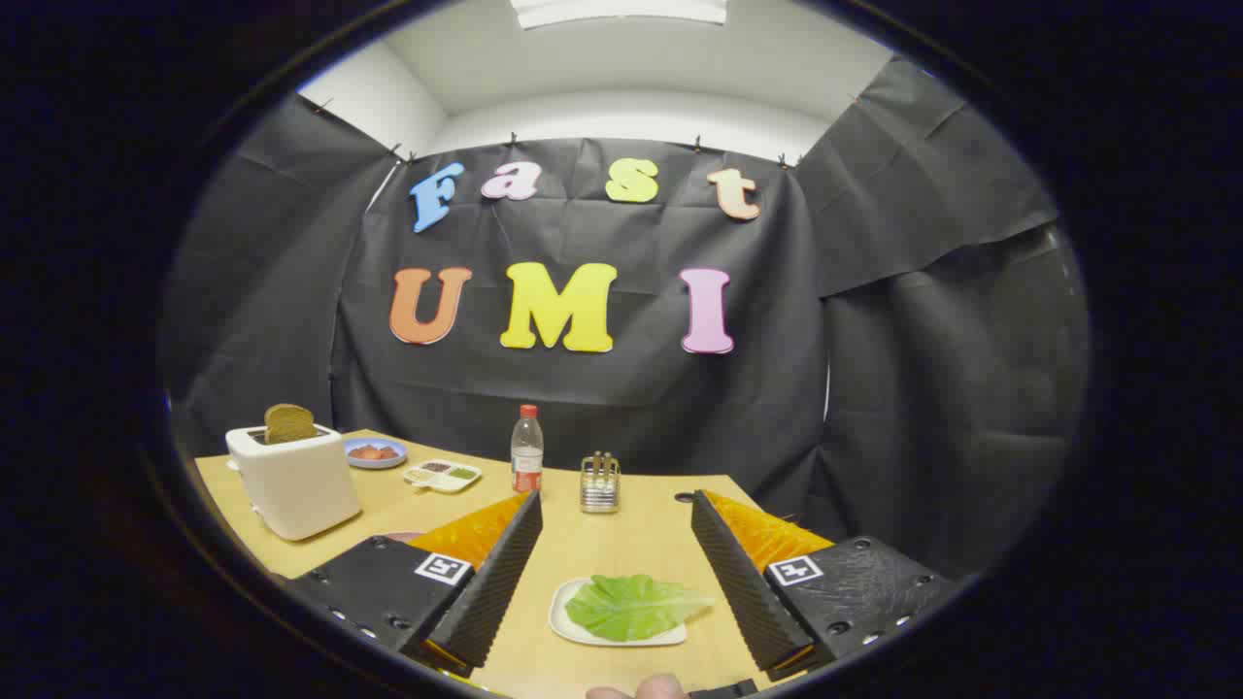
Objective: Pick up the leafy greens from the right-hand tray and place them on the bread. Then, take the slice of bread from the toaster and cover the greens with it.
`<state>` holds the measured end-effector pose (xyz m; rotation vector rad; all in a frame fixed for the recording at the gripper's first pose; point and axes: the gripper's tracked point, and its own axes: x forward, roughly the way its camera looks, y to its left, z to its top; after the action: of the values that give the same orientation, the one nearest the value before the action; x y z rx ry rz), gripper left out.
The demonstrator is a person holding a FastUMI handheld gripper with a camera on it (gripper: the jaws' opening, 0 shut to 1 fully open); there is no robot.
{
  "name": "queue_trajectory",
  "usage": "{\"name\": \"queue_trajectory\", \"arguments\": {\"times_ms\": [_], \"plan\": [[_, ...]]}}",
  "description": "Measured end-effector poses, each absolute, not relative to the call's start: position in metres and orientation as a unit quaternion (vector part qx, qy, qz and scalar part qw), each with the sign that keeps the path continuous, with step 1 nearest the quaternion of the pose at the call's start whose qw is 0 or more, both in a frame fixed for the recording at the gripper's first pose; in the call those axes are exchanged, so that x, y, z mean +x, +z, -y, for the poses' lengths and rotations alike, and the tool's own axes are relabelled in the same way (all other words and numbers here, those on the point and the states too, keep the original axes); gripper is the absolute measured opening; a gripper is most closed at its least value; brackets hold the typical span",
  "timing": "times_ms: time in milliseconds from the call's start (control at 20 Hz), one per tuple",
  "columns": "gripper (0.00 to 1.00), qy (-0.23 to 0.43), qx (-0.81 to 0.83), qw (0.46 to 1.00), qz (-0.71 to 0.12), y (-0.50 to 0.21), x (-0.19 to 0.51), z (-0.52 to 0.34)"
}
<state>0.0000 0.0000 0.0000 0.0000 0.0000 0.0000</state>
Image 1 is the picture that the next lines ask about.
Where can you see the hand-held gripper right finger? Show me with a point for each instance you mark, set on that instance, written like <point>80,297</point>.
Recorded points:
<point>743,582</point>

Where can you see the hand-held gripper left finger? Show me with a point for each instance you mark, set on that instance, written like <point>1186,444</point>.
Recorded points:
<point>495,582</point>

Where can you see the green lettuce leaf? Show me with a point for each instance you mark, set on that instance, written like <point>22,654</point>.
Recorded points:
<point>631,607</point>

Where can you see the round brown bread slice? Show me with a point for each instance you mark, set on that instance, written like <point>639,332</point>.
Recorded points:
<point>289,424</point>

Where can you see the white square plate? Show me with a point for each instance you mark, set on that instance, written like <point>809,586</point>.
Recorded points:
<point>573,631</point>

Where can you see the pink round plate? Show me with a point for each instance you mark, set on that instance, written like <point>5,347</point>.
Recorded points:
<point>403,536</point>

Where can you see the white divided sauce dish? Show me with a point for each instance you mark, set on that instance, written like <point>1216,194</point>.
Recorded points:
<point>442,482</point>

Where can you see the clear red-capped water bottle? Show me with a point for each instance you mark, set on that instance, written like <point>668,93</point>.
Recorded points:
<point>527,456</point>

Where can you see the small blue plate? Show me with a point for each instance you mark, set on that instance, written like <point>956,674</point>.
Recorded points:
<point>388,464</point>

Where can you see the red food slices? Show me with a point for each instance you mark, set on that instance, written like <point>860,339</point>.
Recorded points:
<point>374,452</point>

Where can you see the black backdrop cloth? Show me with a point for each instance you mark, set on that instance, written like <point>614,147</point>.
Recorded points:
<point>583,408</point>

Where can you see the white toaster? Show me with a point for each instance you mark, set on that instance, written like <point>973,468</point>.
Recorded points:
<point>301,485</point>

